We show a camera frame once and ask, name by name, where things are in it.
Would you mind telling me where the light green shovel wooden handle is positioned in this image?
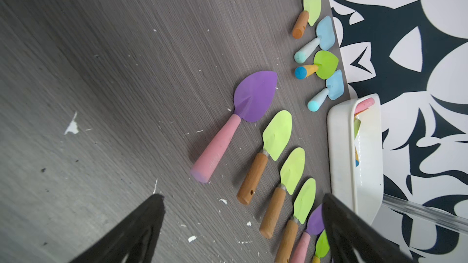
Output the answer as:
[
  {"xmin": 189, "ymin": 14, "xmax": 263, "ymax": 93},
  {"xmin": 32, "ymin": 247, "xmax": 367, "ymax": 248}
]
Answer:
[{"xmin": 274, "ymin": 178, "xmax": 316, "ymax": 263}]

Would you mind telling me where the purple square shovel pink handle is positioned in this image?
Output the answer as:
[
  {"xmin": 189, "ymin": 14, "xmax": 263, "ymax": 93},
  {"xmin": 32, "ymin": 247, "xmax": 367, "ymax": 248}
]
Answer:
[{"xmin": 290, "ymin": 204, "xmax": 325, "ymax": 263}]

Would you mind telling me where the purple round shovel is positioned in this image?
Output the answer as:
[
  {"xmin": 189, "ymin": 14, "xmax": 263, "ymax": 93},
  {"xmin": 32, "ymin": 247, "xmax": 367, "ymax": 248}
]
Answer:
[{"xmin": 191, "ymin": 71, "xmax": 278, "ymax": 183}]

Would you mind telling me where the green shovel orange handle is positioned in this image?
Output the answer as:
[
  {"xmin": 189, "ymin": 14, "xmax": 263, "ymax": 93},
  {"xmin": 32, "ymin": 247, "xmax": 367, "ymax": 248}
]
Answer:
[{"xmin": 292, "ymin": 0, "xmax": 322, "ymax": 39}]

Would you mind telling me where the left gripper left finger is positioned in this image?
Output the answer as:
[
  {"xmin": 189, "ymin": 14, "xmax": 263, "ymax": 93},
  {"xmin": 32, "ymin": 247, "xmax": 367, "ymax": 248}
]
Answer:
[{"xmin": 72, "ymin": 194, "xmax": 166, "ymax": 263}]

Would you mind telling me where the green pointed shovel yellow handle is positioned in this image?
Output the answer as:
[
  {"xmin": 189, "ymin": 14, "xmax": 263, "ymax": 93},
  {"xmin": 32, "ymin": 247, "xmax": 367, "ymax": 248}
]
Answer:
[{"xmin": 311, "ymin": 230, "xmax": 330, "ymax": 263}]

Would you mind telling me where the white storage box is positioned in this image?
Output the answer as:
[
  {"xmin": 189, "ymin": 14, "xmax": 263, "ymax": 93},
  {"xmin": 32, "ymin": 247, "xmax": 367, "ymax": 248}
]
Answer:
[{"xmin": 327, "ymin": 94, "xmax": 384, "ymax": 225}]

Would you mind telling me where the light blue toy shovel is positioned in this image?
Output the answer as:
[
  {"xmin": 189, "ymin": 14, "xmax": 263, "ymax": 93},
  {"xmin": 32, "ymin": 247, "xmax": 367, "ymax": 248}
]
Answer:
[{"xmin": 307, "ymin": 70, "xmax": 344, "ymax": 112}]

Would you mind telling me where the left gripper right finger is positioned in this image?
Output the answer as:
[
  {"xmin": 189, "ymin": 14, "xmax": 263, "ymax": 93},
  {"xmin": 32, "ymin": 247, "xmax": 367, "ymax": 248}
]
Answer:
[{"xmin": 322, "ymin": 193, "xmax": 414, "ymax": 263}]

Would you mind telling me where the light blue round shovel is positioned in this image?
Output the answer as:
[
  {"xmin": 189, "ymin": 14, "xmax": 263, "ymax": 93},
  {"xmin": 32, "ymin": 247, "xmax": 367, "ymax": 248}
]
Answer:
[{"xmin": 294, "ymin": 16, "xmax": 335, "ymax": 64}]

